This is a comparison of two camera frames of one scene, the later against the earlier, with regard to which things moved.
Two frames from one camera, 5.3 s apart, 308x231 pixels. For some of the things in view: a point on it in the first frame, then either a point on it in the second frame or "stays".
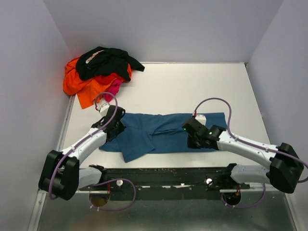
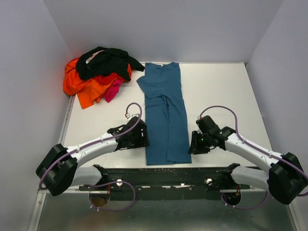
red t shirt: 106,80 stays
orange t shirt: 89,93 stays
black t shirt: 105,61 stays
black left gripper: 121,128 to 143,141
